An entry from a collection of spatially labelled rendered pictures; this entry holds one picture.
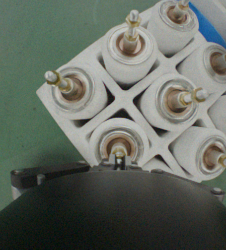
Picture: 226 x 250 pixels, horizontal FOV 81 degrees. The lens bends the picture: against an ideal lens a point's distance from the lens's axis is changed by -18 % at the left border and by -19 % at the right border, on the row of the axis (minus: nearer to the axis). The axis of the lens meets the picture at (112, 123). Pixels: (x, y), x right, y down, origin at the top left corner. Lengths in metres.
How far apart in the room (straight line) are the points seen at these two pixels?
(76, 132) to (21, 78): 0.37
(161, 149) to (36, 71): 0.47
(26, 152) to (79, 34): 0.45
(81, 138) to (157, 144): 0.15
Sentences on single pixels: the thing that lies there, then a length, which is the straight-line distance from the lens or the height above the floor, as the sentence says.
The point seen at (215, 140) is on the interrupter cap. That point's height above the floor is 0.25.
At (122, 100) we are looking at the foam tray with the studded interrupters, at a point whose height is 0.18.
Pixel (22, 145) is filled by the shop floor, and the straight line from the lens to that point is 0.61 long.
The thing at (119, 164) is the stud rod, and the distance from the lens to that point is 0.16.
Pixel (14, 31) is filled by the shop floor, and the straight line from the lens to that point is 0.75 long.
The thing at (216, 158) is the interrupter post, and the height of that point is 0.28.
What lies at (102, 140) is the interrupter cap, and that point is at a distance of 0.24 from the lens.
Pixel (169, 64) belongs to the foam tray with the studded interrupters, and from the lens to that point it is 0.35.
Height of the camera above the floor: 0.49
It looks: 87 degrees down
